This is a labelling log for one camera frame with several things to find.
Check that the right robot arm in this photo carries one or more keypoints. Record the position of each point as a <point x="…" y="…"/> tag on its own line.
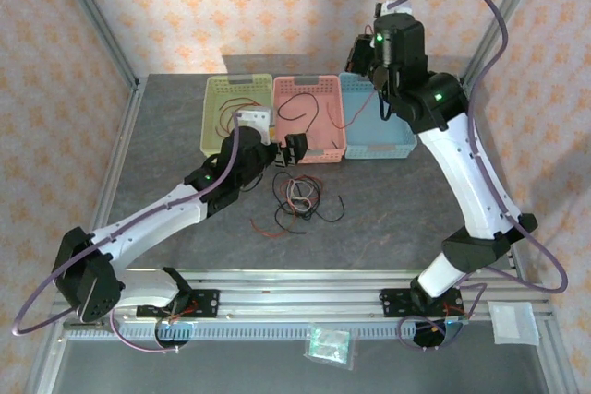
<point x="466" y="191"/>

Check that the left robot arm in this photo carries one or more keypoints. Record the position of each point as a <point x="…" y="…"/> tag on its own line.
<point x="152" y="223"/>

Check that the pink plastic basket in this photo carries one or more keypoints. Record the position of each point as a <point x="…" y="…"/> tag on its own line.
<point x="295" y="85"/>

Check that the blue plastic basket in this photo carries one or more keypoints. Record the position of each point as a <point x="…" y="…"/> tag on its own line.
<point x="369" y="135"/>

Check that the green plastic basket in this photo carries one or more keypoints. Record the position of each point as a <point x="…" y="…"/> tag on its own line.
<point x="217" y="89"/>

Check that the clear bag of green parts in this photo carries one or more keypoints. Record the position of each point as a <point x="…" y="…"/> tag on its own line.
<point x="330" y="348"/>

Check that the small circuit board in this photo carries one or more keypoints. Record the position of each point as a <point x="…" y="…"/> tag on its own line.
<point x="457" y="325"/>

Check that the white pouch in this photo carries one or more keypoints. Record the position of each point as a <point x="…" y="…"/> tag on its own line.
<point x="513" y="324"/>

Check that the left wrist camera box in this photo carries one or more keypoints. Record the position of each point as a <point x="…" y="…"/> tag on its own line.
<point x="254" y="122"/>

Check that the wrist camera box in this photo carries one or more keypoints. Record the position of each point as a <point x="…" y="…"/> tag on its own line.
<point x="399" y="7"/>
<point x="254" y="122"/>

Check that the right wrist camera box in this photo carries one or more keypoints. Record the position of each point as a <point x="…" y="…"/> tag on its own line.
<point x="399" y="7"/>

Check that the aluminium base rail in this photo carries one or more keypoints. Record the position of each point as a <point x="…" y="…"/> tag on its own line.
<point x="300" y="302"/>

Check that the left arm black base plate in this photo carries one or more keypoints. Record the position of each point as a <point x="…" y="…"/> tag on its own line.
<point x="203" y="304"/>

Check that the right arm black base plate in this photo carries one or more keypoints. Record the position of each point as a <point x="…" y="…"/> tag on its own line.
<point x="397" y="302"/>

